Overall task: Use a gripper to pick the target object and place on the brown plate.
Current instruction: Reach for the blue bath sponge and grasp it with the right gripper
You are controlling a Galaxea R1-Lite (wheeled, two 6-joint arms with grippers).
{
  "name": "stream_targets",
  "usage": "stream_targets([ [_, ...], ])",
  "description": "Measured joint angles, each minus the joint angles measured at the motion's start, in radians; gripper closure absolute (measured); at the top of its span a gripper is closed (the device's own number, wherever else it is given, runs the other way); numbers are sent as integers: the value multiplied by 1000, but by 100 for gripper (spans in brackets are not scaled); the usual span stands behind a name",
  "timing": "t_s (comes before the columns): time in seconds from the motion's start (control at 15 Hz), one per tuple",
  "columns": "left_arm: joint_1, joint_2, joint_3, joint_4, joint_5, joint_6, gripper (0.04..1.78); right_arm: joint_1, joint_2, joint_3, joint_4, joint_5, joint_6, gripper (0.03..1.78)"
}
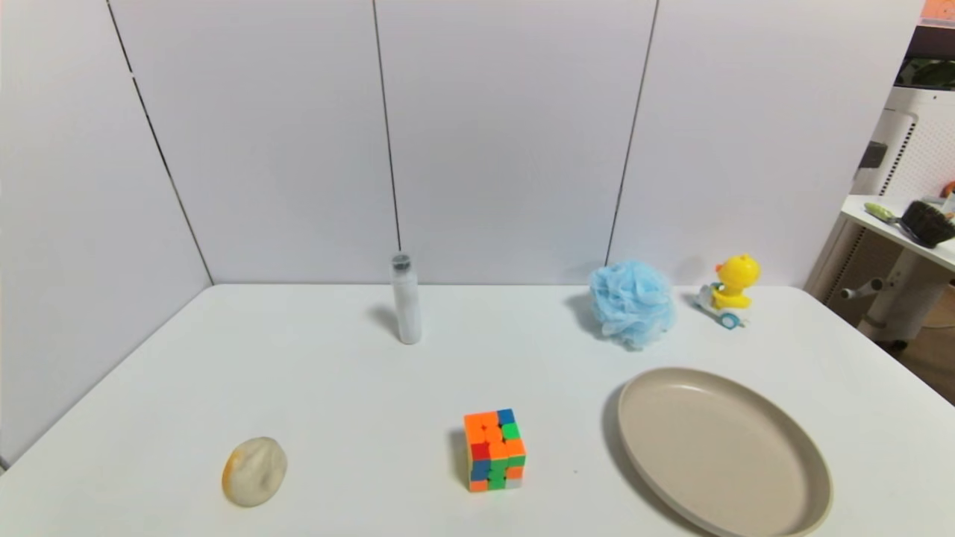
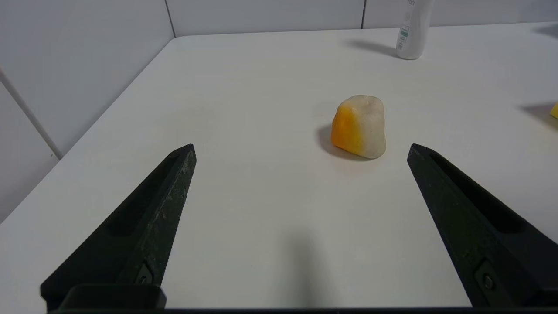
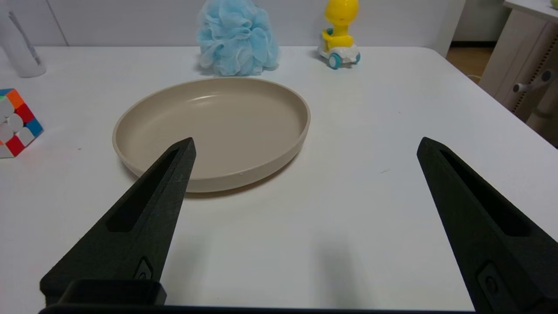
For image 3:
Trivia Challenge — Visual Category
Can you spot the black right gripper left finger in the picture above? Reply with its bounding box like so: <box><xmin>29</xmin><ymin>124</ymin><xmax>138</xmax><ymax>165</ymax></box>
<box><xmin>40</xmin><ymin>137</ymin><xmax>197</xmax><ymax>305</ymax></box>

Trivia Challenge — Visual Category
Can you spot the multicolour puzzle cube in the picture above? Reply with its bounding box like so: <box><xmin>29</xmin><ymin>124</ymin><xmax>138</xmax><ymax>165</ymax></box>
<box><xmin>0</xmin><ymin>89</ymin><xmax>44</xmax><ymax>159</ymax></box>

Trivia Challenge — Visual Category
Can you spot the white plastic bottle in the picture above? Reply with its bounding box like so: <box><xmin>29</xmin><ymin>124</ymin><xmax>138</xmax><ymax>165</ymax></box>
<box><xmin>0</xmin><ymin>8</ymin><xmax>47</xmax><ymax>79</ymax></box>

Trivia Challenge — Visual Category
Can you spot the brown round plate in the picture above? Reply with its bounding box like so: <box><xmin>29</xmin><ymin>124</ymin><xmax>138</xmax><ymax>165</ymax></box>
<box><xmin>112</xmin><ymin>77</ymin><xmax>311</xmax><ymax>193</ymax></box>

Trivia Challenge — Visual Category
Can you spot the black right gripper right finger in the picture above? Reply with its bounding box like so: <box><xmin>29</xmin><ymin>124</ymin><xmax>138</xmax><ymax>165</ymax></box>
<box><xmin>417</xmin><ymin>137</ymin><xmax>558</xmax><ymax>314</ymax></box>

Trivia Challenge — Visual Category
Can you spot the yellow duck toy car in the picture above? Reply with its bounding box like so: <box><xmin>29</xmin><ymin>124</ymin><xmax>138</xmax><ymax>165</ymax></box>
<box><xmin>318</xmin><ymin>0</ymin><xmax>361</xmax><ymax>70</ymax></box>

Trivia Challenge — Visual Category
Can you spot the blue mesh bath sponge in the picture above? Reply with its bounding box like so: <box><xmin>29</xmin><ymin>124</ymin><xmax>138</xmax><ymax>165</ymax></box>
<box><xmin>196</xmin><ymin>0</ymin><xmax>279</xmax><ymax>77</ymax></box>

